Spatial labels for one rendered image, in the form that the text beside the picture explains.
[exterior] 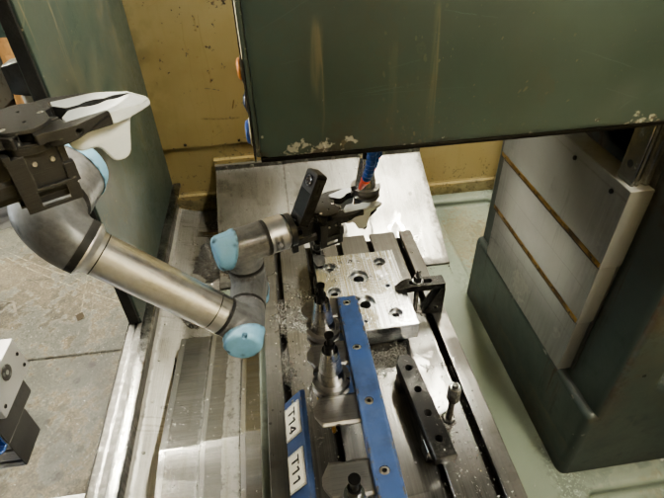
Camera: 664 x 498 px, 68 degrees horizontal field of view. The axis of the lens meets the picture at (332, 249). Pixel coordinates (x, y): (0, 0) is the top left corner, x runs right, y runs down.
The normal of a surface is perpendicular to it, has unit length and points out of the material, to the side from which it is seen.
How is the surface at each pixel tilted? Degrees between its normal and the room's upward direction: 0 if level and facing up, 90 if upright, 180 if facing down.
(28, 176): 90
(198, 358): 8
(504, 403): 0
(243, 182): 24
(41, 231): 59
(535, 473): 0
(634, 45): 90
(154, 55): 90
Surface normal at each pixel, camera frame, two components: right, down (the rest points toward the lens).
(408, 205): 0.03, -0.46
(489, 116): 0.14, 0.62
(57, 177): 0.62, 0.48
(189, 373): -0.05, -0.85
